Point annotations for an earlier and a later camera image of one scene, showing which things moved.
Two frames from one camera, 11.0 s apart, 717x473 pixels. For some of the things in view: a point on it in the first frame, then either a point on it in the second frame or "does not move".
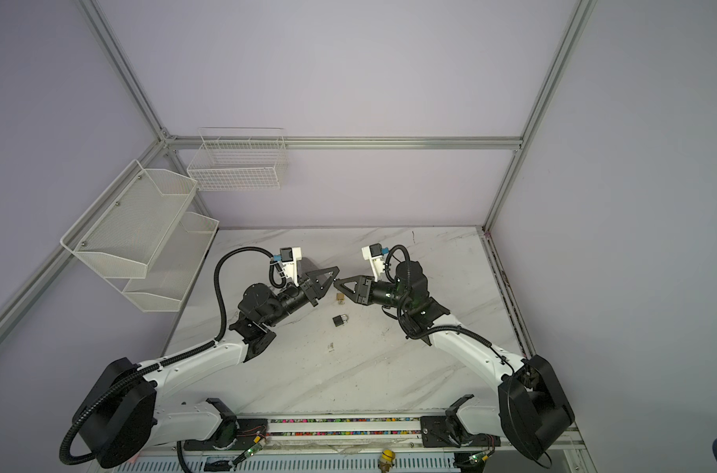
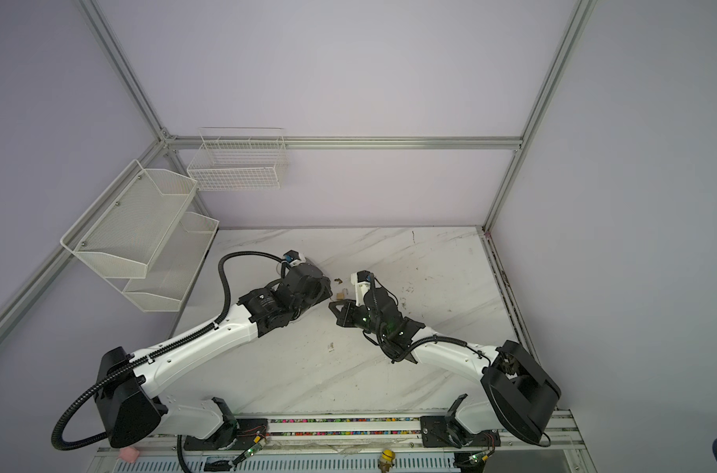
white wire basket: [235, 159] does not move
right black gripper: [364, 290] to [347, 311]
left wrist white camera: [290, 256] does not move
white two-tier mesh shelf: [140, 237] does not move
